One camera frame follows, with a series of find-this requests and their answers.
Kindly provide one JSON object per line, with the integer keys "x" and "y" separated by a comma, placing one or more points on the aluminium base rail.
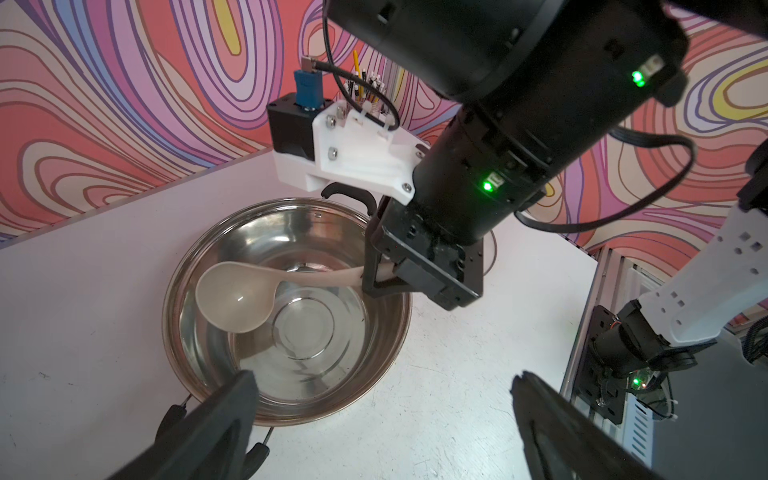
{"x": 604, "y": 381}

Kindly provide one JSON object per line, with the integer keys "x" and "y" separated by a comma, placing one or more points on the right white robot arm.
{"x": 539, "y": 83}

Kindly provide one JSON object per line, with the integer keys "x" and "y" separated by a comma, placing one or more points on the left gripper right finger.
{"x": 561, "y": 443}

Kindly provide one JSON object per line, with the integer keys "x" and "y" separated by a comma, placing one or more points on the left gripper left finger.
{"x": 210, "y": 443}

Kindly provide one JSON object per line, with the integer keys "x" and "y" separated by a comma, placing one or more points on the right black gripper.
{"x": 492, "y": 161}

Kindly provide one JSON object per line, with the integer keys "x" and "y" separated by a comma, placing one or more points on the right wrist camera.
{"x": 324, "y": 144}

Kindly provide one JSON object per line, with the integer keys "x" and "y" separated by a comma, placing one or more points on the beige plastic ladle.
{"x": 238, "y": 297}

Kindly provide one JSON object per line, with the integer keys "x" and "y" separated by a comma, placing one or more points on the stainless steel pot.
{"x": 321, "y": 349}

